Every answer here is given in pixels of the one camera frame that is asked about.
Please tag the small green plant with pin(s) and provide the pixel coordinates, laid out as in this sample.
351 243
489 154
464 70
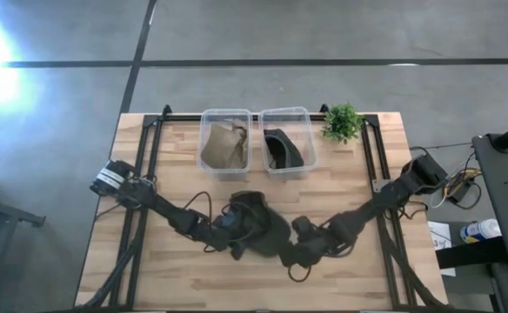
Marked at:
342 124

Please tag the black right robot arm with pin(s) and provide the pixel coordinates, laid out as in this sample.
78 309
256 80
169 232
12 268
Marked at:
389 191

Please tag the black hat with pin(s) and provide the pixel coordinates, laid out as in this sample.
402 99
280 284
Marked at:
282 150

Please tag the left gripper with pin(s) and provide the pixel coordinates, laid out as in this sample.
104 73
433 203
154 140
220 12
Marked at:
225 226

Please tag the white and blue can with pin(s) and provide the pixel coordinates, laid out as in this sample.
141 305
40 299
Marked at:
480 230

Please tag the black power adapter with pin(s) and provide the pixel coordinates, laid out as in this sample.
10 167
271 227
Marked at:
459 191

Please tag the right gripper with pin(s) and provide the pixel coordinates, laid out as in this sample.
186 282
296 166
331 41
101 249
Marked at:
315 237

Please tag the black aluminium table frame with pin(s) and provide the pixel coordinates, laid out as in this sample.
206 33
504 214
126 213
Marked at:
149 143

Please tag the white paper sheet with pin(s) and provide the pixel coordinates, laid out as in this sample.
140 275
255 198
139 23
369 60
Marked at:
440 237

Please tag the dark grey hat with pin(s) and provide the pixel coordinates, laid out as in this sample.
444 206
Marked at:
265 228

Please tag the black metal stand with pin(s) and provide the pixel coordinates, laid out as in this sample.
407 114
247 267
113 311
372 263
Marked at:
2 217

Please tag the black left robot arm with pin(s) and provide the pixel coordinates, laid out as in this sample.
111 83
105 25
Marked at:
149 197

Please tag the clear plastic bin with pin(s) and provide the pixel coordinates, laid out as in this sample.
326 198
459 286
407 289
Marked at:
295 121
225 115

